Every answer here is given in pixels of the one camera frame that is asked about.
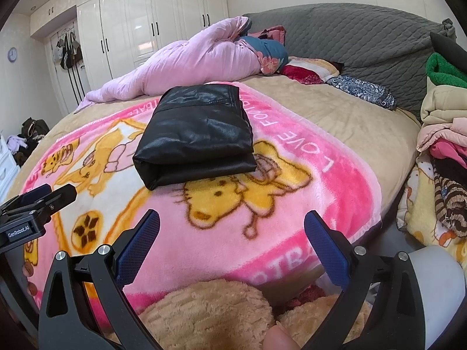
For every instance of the peach folded garment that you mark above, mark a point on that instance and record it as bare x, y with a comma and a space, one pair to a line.
437, 131

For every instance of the beige folded garment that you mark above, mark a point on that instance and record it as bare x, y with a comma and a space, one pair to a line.
445, 102

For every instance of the person's left hand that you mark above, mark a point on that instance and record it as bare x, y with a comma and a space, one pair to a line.
27, 270

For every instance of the pink printed blanket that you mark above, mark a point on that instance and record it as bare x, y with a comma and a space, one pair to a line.
226, 248

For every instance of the blue floral quilt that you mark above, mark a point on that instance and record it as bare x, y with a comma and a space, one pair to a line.
271, 49

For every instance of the bright pink garment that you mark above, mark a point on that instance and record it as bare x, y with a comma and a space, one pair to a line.
448, 149

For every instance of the red patterned pillow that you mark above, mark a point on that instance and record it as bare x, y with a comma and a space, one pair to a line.
306, 73

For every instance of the green cloth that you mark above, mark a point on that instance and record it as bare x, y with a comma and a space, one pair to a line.
445, 71

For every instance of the black folded garment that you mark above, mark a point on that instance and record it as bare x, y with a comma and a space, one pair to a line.
452, 169

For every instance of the white drawer cabinet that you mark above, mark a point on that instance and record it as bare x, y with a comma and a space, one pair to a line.
7, 167

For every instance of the blue paisley cloth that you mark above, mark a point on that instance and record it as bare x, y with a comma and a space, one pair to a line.
365, 89

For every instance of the grey quilted headboard cover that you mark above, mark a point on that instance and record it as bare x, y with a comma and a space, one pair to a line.
365, 40

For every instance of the yellow printed blanket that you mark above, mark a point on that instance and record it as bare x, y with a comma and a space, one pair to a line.
419, 204

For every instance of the round wall clock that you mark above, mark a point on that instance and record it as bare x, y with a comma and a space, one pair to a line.
12, 54

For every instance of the pale pink quilt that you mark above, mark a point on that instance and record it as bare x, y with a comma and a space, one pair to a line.
189, 58

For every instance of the white wardrobe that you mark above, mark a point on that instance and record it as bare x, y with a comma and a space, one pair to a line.
127, 25

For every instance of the pale grey clothing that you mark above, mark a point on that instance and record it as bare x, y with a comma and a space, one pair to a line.
437, 291

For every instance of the person's right hand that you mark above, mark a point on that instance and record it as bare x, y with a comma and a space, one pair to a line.
281, 339

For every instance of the beige plush toy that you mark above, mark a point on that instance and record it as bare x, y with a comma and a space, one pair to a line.
204, 313

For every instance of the brown striped knit garment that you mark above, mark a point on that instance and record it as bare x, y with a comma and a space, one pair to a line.
452, 204

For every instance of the clothes heap on chair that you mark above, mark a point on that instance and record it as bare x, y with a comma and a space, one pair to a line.
33, 127

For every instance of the black leather jacket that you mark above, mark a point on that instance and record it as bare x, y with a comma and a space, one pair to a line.
197, 135

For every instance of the black cloth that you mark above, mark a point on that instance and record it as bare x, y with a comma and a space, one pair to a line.
443, 45

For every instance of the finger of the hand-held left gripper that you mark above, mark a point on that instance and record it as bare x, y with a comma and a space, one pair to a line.
60, 195
34, 193

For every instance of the purple cloth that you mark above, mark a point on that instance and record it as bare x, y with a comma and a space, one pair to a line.
14, 142

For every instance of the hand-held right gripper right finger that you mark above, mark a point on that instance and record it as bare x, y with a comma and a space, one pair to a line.
328, 251

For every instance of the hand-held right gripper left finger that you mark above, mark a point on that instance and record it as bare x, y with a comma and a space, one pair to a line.
140, 242

